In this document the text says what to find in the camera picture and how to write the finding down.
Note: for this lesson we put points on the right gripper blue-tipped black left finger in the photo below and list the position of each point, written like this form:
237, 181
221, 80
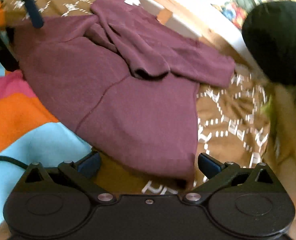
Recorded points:
69, 182

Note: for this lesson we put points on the maroon long-sleeve shirt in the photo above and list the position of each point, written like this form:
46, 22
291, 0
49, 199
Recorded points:
123, 82

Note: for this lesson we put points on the colourful striped bed sheet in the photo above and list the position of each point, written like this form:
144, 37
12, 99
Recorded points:
29, 133

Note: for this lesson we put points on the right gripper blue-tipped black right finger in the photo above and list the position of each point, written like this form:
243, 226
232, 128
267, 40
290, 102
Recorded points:
230, 184

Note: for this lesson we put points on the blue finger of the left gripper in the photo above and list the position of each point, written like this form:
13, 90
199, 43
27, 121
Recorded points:
34, 14

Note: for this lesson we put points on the wooden bed frame rail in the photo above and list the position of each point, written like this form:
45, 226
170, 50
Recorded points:
208, 35

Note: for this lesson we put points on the yellow-green cloth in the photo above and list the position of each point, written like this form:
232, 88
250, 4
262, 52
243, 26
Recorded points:
267, 107

